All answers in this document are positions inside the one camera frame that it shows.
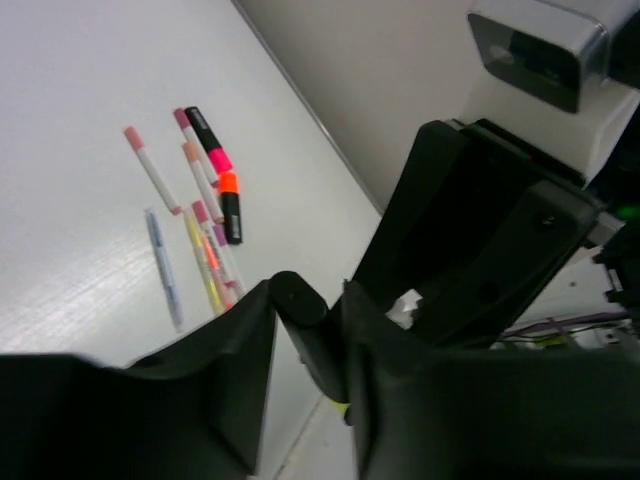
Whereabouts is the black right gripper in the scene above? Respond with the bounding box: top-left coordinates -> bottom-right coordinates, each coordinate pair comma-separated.
354,120 -> 606,347

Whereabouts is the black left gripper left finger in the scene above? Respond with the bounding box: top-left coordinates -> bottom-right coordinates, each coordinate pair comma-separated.
1,282 -> 276,479

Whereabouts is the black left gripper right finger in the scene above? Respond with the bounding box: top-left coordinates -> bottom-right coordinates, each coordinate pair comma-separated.
342,282 -> 639,479

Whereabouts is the yellow highlighter black body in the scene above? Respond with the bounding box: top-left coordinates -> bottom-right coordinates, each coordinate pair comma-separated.
269,271 -> 349,416

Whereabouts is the orange highlighter black body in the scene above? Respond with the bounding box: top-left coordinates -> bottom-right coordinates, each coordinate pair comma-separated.
218,171 -> 243,245

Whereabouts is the pink highlighter black body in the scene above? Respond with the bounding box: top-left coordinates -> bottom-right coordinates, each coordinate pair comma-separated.
185,106 -> 233,174

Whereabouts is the blue clear pen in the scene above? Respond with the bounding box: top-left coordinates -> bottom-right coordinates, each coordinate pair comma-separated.
144,208 -> 184,331

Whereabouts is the orange clear pen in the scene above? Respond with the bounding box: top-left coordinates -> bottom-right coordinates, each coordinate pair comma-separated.
199,233 -> 232,310

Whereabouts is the purple cap white pen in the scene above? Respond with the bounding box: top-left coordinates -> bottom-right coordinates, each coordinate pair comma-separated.
213,223 -> 246,299

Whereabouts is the yellow clear pen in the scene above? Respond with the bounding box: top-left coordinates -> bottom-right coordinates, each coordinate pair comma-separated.
183,210 -> 224,315

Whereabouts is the pink cap white pen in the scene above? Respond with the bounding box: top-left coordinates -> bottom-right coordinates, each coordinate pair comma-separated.
191,200 -> 237,309

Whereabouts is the peach cap white pen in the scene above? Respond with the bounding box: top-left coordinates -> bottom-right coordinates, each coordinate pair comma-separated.
182,141 -> 224,224

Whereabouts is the light pink cap pen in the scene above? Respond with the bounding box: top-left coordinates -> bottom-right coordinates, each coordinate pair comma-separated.
124,126 -> 182,216

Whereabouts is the mauve cap white pen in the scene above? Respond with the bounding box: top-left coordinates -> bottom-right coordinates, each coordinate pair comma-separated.
173,108 -> 219,188

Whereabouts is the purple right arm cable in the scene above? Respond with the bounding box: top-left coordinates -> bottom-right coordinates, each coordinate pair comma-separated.
499,309 -> 640,346

